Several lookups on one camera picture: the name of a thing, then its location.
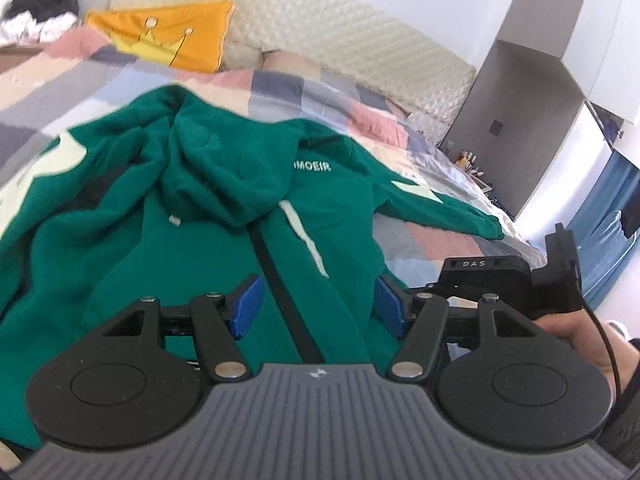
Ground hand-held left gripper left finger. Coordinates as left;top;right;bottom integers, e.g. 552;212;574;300
100;274;265;381

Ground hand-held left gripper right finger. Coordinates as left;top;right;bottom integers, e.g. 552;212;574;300
374;275;543;380

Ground green hoodie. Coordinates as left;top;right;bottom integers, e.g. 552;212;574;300
0;85;503;451

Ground person's right forearm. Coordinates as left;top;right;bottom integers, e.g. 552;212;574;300
597;337;640;466

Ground white clothes pile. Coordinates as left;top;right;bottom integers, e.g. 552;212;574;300
0;12;76;43

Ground person's right hand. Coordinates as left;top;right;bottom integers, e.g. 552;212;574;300
537;308;617;397

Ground row of cosmetic bottles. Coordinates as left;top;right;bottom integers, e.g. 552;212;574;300
454;149;483;173

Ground blue curtain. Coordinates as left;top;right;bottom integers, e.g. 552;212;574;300
570;152;640;241

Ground patchwork bed quilt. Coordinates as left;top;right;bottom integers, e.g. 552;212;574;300
0;25;548;281

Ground patchwork pillow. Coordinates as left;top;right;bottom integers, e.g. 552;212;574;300
261;49;326;77

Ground yellow crown pillow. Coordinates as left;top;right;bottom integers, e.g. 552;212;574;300
84;0;236;75

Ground cream quilted headboard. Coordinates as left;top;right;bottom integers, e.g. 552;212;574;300
111;0;477;148

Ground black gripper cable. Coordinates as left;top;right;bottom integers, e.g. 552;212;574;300
582;302;623;401

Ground grey wall cabinet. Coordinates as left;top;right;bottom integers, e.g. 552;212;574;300
442;0;640;221

